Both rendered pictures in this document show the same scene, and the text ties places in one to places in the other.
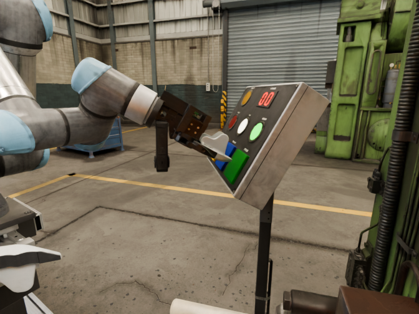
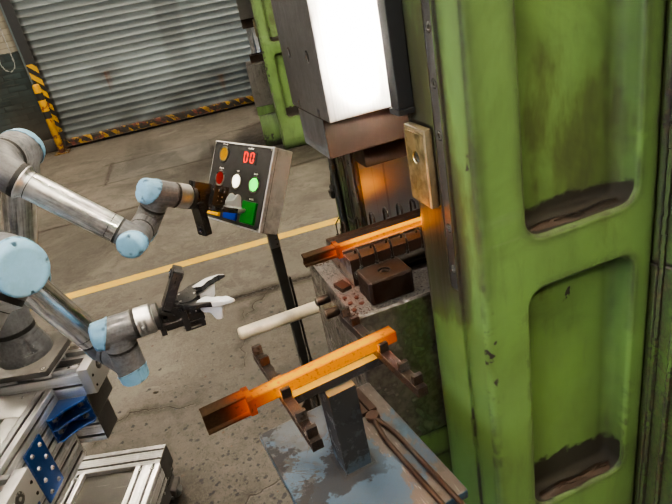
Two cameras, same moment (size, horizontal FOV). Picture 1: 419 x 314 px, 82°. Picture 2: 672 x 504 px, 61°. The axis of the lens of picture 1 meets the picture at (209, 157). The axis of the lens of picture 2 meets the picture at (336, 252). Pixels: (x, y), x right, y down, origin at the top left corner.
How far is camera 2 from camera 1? 1.34 m
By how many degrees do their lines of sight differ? 30
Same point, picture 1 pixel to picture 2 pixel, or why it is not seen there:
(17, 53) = not seen: hidden behind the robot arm
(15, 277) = (209, 291)
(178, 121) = (207, 198)
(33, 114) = (140, 227)
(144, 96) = (187, 190)
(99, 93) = (163, 199)
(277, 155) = (275, 196)
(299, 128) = (281, 174)
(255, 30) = not seen: outside the picture
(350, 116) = not seen: hidden behind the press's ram
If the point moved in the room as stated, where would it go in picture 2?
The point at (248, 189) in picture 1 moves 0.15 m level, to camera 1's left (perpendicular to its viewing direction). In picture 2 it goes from (265, 224) to (224, 241)
